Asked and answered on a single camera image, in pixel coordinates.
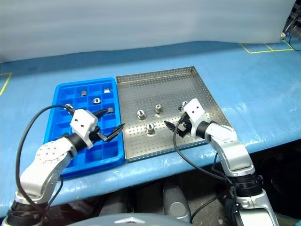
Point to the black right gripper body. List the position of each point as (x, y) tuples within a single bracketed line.
[(185, 127)]

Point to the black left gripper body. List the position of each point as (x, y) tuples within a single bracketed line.
[(95, 135)]

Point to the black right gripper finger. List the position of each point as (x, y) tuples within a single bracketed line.
[(170, 125), (180, 133)]

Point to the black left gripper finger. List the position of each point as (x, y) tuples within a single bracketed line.
[(115, 132), (100, 112)]

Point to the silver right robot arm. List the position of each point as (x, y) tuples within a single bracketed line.
[(230, 146)]

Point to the blue compartment tray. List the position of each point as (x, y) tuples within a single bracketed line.
[(63, 94)]

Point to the perforated metal tray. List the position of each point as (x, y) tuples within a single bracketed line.
[(164, 89)]

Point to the grey rounded housing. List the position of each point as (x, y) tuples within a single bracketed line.
[(115, 207), (176, 202)]

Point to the blue plastic table cover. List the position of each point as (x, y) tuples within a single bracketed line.
[(247, 94)]

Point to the grey robot torso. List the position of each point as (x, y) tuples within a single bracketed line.
[(141, 221)]

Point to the white foam backdrop sheet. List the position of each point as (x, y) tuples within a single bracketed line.
[(141, 23)]

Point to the dark background equipment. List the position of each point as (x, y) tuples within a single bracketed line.
[(295, 21)]

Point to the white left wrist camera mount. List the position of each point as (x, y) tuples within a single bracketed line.
[(82, 120)]

